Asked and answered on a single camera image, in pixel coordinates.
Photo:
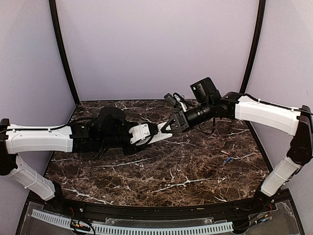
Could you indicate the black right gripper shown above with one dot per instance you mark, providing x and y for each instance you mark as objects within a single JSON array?
[{"x": 183, "y": 123}]

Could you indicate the right black frame post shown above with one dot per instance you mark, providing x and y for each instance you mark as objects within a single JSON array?
[{"x": 254, "y": 46}]

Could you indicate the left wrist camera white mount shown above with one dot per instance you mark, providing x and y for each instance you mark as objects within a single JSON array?
[{"x": 144, "y": 134}]

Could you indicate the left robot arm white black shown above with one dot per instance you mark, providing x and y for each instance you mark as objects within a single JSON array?
[{"x": 15, "y": 139}]

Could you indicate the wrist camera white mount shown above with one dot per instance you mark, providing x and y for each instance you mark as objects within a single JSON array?
[
  {"x": 178, "y": 101},
  {"x": 144, "y": 134}
]

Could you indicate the black frame post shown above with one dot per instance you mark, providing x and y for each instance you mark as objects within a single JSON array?
[
  {"x": 254, "y": 46},
  {"x": 62, "y": 50}
]

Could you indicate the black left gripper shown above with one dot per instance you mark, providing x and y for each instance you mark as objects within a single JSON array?
[{"x": 128, "y": 151}]

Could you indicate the white remote control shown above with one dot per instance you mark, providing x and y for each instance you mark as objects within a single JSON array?
[{"x": 160, "y": 134}]

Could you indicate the black front rail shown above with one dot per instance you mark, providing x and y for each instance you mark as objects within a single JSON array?
[{"x": 100, "y": 212}]

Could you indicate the left black frame post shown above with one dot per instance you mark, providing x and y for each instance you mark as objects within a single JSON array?
[{"x": 62, "y": 50}]

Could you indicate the white slotted cable duct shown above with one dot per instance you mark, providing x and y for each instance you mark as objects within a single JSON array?
[{"x": 136, "y": 227}]

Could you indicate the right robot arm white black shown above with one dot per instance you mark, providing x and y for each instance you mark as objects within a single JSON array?
[{"x": 286, "y": 132}]

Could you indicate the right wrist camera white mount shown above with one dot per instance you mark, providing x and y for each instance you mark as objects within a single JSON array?
[{"x": 178, "y": 101}]

